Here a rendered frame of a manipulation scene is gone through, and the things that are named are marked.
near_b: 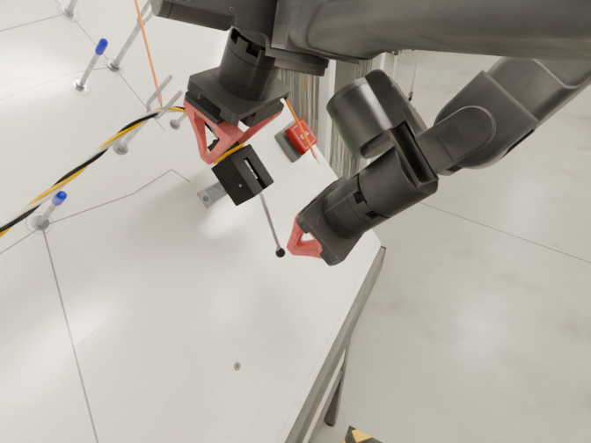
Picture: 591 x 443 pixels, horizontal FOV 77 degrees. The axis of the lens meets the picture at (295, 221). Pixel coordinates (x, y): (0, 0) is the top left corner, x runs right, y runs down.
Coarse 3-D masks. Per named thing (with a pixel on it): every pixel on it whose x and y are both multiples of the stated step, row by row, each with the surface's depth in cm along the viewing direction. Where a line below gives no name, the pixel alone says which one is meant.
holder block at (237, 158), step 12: (228, 156) 42; (240, 156) 43; (252, 156) 45; (216, 168) 44; (228, 168) 43; (240, 168) 43; (252, 168) 45; (264, 168) 46; (228, 180) 44; (240, 180) 43; (252, 180) 44; (264, 180) 45; (228, 192) 45; (240, 192) 44; (252, 192) 43; (240, 204) 45
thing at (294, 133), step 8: (288, 128) 60; (296, 128) 62; (304, 128) 63; (288, 136) 61; (296, 136) 61; (312, 136) 64; (296, 144) 61; (304, 144) 62; (312, 144) 63; (304, 152) 61
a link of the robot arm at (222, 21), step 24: (168, 0) 26; (192, 0) 26; (216, 0) 27; (240, 0) 27; (264, 0) 28; (192, 24) 30; (216, 24) 30; (240, 24) 28; (264, 24) 29; (312, 72) 28
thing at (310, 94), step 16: (336, 64) 127; (352, 64) 124; (368, 64) 122; (288, 80) 100; (304, 80) 94; (320, 80) 95; (336, 80) 130; (352, 80) 127; (288, 96) 103; (304, 96) 99; (320, 96) 97; (304, 112) 101; (320, 112) 100; (320, 128) 103; (320, 144) 106; (336, 144) 148; (336, 160) 151; (352, 160) 147; (368, 160) 140; (352, 176) 153
